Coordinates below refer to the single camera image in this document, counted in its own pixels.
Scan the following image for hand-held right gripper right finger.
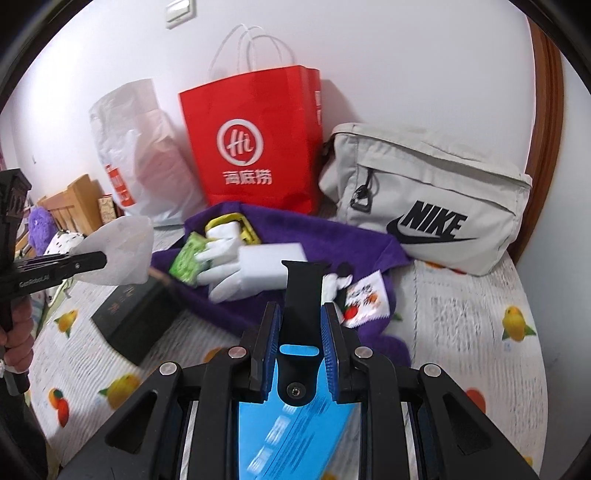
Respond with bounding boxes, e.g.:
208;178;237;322
322;302;541;480

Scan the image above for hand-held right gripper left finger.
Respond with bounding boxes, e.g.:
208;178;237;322
58;302;282;480

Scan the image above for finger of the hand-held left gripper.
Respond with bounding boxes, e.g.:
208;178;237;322
13;251;108;296

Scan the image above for black watch strap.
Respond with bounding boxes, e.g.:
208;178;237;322
276;260;322;408

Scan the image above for white sponge block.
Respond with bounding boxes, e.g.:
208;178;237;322
238;243;309;291

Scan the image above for yellow pouch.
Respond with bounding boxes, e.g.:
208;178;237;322
204;213;262;246

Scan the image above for green tissue packet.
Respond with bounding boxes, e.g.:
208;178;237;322
168;232;213;288

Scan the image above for person's left hand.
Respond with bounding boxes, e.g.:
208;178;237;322
0;295;34;377

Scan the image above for floral white pillow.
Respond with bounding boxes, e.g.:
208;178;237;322
44;230;86;259

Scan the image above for purple plush toy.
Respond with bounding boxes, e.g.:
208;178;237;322
27;206;57;252

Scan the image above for wooden headboard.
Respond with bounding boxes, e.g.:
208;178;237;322
36;174;108;234

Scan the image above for dark tea tin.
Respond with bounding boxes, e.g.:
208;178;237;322
91;270;183;366

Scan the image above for blue tissue pack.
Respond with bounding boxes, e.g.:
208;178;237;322
238;344;361;480

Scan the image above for purple towel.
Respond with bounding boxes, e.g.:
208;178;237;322
150;202;413;365

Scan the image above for white plastic shopping bag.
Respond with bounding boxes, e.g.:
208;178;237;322
89;78;206;227

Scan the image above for fruit print tablecloth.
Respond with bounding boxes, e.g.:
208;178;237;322
28;226;550;480

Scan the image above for grey waist bag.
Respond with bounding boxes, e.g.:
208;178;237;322
318;122;533;277

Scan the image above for red paper bag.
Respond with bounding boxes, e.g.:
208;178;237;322
178;23;324;215

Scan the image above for white wall light switch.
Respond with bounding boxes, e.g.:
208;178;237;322
165;0;195;21

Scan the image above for brown wooden door frame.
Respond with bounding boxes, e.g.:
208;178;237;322
512;18;566;273

